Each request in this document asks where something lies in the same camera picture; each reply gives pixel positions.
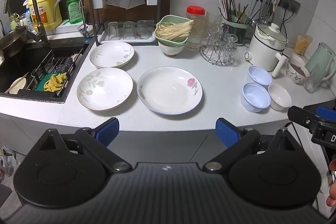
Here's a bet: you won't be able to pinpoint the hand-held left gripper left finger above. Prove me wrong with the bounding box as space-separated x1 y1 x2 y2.
39 118 133 172

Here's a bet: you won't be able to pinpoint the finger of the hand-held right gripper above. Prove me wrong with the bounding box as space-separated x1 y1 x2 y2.
303 98 336 121
287 106 319 130

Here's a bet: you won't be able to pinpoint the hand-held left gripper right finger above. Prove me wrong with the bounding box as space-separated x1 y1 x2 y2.
205 118 298 172

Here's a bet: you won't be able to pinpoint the plain white bowl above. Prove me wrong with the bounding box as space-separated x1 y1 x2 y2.
268 84 292 111

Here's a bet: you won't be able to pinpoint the large leaf pattern plate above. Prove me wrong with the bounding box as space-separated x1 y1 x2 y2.
77 67 134 111

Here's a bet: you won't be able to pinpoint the lilac plastic bowl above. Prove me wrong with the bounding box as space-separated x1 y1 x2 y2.
240 83 271 113
246 65 273 87

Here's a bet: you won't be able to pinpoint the pink flower plate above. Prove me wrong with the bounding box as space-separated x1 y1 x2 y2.
137 66 203 115

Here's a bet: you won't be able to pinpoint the small leaf pattern plate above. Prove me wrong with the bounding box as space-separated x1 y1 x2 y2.
89 42 135 69

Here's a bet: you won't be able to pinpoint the person's right hand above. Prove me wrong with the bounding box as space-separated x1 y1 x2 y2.
326 160 336 214

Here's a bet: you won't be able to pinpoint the clear glass tumbler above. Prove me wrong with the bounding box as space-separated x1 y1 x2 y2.
304 64 326 94

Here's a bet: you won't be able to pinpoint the floral ceramic bowl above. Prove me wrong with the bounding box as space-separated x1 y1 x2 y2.
286 55 311 84

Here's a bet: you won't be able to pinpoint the pale green kettle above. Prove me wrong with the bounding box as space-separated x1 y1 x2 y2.
306 42 336 83

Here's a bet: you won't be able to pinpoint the yellow food packet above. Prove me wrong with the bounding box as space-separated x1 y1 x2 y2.
293 34 313 56

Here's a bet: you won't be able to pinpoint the yellow dish cloth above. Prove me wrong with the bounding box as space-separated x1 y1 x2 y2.
43 73 68 93

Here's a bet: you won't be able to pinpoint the steel wool scrubber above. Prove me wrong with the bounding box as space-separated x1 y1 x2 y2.
54 57 76 73

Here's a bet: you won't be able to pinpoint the white electric pot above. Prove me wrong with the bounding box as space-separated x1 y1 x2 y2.
245 22 288 78

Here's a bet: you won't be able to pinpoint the green sponge pad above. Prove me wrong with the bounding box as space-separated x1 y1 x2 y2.
35 73 69 94

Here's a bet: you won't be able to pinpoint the group of clear glass cups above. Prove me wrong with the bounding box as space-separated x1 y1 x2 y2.
203 11 239 65

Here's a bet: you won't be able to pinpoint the white drip tray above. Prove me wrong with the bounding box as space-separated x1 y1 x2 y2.
101 27 156 43

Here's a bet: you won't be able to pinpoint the black sink drain rack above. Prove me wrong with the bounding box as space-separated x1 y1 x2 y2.
20 47 91 98

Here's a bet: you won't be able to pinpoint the white bowl with chopsticks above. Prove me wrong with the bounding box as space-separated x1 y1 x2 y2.
5 73 29 94

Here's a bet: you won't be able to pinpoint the white bowl with brown foot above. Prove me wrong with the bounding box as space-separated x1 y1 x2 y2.
158 40 186 57

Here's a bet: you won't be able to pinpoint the small drinking glass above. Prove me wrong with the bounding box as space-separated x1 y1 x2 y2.
108 22 120 39
123 21 135 38
136 21 149 38

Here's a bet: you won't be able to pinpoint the green chopstick holder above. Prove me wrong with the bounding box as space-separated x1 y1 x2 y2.
223 15 250 44

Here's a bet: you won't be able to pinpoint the plastic bag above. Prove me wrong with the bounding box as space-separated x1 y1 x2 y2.
0 145 17 182

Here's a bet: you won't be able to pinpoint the green colander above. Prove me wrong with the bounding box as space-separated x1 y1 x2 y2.
155 15 194 47

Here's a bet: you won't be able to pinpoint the black kitchen sink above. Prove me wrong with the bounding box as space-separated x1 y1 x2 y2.
0 38 99 104

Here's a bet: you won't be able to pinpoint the black dish rack with glasses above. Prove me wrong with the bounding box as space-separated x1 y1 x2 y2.
83 0 164 47

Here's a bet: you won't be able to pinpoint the hanging kitchen utensils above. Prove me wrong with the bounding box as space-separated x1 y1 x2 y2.
252 0 282 28

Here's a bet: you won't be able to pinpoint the dry noodles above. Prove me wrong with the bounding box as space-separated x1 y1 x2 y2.
155 20 194 41

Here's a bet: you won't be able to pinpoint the red lid glass jar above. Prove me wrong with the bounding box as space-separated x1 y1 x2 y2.
186 6 206 51

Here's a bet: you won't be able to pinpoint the green dish soap bottle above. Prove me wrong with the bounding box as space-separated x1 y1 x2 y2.
66 0 85 24

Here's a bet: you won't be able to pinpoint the bundle of chopsticks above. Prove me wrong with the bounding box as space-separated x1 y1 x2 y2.
217 0 249 24

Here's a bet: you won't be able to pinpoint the chrome faucet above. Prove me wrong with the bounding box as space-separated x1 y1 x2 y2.
53 0 91 42

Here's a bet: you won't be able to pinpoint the dark tall faucet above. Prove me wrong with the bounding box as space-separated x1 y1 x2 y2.
3 0 49 43

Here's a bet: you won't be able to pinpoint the dark metal pot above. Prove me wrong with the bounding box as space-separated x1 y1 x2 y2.
0 25 29 58

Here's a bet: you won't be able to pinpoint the yellow detergent jug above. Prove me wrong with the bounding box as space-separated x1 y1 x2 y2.
28 0 63 30

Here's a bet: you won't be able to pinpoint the blue white bottle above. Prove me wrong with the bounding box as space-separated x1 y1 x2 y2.
22 0 34 31

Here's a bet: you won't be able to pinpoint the wire cup rack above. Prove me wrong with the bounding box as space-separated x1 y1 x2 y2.
200 44 238 66

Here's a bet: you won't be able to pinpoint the black power cable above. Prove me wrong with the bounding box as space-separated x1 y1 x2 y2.
282 5 296 33

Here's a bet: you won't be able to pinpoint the dark wall socket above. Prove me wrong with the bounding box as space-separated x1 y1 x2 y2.
280 0 301 14

